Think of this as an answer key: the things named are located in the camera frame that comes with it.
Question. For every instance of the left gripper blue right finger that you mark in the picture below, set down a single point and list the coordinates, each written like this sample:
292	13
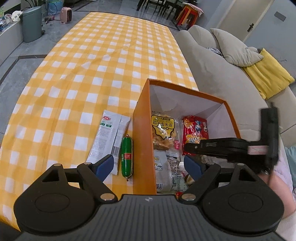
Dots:
194	166

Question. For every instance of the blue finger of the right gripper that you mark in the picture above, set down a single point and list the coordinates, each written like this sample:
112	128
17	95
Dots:
212	147

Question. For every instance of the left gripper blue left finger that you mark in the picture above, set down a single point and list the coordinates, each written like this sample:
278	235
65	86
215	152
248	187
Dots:
104	166

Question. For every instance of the small pastry pack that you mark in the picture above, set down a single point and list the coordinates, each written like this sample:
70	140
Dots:
188	179

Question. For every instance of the clear bag of round snacks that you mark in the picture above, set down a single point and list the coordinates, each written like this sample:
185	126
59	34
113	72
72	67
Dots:
170	172

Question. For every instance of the white green snack packet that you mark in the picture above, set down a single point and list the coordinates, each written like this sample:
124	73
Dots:
108	139

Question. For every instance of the green sausage stick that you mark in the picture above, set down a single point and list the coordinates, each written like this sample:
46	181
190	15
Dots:
127	157

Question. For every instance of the red snack bag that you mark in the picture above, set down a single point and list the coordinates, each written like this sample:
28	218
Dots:
194	130

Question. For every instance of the yellow label cracker bag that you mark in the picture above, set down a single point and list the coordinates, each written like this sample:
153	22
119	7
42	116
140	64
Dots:
165	132

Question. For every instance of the orange cardboard box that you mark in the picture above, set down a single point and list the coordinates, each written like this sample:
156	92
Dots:
176	101

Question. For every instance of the person's right hand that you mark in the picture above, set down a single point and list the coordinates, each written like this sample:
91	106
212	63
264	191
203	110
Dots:
282	190

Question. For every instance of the beige sofa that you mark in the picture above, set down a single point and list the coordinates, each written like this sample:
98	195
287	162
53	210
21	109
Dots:
215	76

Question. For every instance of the yellow cushion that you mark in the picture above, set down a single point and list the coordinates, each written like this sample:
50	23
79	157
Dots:
268	76

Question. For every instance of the grey cushion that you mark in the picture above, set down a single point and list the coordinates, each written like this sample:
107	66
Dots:
234	50

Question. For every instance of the yellow white checkered tablecloth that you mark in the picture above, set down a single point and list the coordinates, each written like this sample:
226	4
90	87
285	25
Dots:
101	64

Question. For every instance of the orange stool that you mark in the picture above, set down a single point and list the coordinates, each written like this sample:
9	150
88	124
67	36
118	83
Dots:
189	15

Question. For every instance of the white low cabinet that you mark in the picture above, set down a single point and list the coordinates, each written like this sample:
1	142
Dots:
11	36

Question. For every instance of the pink small heater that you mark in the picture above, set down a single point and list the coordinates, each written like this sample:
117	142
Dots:
66	15

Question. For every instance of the grey-green trash bin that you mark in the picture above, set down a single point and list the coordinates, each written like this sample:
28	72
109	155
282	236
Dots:
32	24

